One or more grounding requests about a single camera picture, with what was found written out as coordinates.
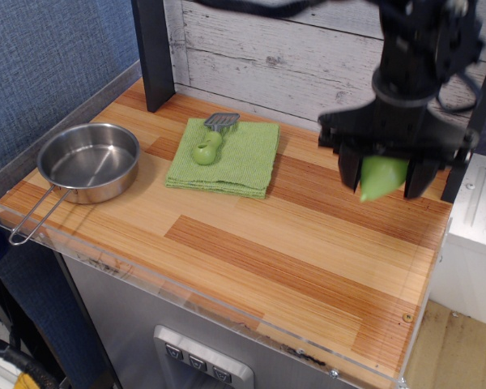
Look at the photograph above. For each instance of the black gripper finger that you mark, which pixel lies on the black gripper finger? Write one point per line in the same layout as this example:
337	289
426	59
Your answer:
350	162
420	174

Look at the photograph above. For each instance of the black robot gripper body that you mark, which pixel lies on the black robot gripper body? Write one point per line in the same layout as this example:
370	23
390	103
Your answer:
379	128

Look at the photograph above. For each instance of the green plastic toy pear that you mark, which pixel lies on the green plastic toy pear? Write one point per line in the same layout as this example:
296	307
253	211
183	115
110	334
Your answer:
381	176

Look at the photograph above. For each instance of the stainless steel pan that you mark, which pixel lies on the stainless steel pan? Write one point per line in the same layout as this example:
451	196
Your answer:
85	164

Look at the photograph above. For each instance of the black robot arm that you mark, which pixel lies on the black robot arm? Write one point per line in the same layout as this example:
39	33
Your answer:
426	43

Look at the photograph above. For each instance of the green folded cloth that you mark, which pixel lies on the green folded cloth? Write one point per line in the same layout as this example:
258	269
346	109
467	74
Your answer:
243	164

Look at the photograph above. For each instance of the white aluminium side block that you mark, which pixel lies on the white aluminium side block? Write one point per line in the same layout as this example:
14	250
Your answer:
459	279

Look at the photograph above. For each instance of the silver button control panel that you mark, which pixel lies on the silver button control panel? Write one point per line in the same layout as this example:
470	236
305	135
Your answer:
173	346

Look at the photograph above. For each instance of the stainless steel cabinet front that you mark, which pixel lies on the stainless steel cabinet front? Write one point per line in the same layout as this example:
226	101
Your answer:
289	340

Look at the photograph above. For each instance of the clear acrylic table guard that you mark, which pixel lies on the clear acrylic table guard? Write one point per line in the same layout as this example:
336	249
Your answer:
308	288

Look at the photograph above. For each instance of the dark right frame post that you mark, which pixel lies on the dark right frame post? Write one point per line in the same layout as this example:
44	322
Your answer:
475	127

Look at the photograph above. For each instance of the dark frame post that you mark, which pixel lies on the dark frame post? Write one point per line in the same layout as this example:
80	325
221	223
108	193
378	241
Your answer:
154	52
475	127

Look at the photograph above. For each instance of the green handled grey toy spatula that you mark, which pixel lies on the green handled grey toy spatula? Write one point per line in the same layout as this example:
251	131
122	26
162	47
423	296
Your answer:
205	153

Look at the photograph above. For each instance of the dark left frame post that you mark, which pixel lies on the dark left frame post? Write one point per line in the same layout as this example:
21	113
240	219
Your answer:
154	52

